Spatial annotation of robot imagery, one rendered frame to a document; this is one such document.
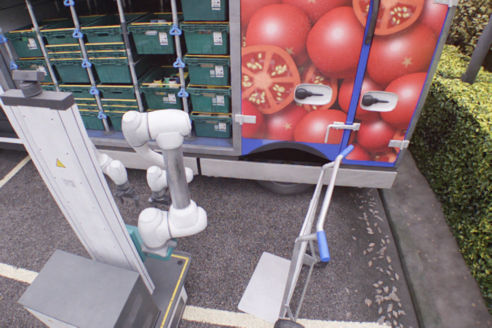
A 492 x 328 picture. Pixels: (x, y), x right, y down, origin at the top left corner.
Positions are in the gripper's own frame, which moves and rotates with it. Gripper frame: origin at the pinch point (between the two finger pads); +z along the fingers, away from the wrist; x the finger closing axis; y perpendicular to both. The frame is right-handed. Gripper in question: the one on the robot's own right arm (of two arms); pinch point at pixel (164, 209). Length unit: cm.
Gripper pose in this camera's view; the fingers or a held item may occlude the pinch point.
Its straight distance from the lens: 204.8
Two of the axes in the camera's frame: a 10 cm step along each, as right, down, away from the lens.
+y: -1.9, 5.8, -7.9
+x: 9.8, 1.1, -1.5
